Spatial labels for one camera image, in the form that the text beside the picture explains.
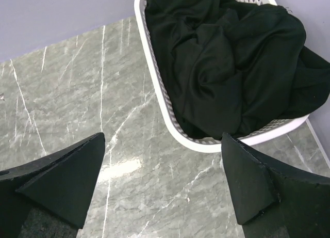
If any black t-shirt in basket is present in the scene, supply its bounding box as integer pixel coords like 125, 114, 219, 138
145, 0, 329, 140

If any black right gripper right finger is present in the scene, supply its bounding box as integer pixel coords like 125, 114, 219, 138
222, 133, 329, 237

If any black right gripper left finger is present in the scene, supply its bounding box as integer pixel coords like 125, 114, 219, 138
1, 133, 105, 237

